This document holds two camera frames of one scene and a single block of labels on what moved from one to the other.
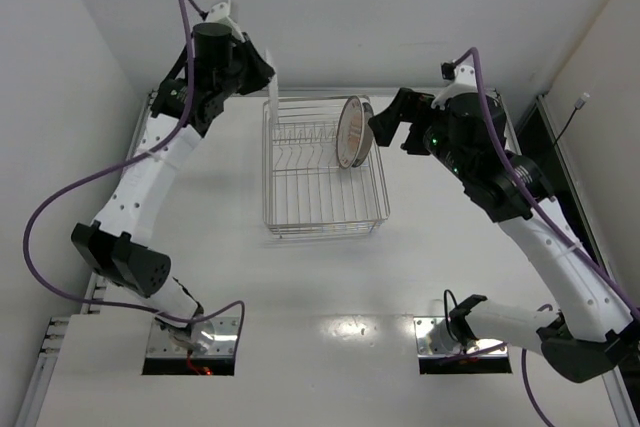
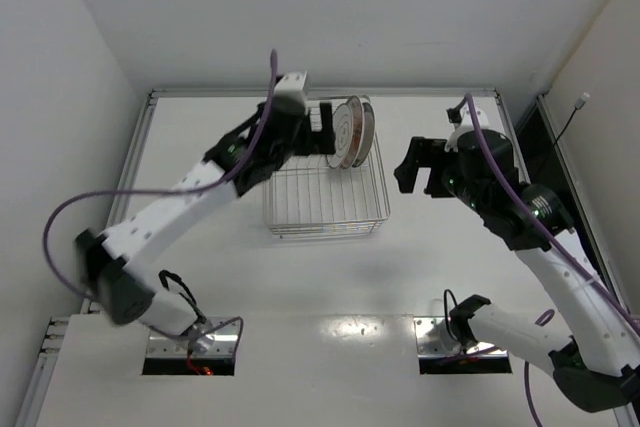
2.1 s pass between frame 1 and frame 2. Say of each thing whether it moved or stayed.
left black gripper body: moved
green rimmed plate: stayed
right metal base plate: stayed
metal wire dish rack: stayed
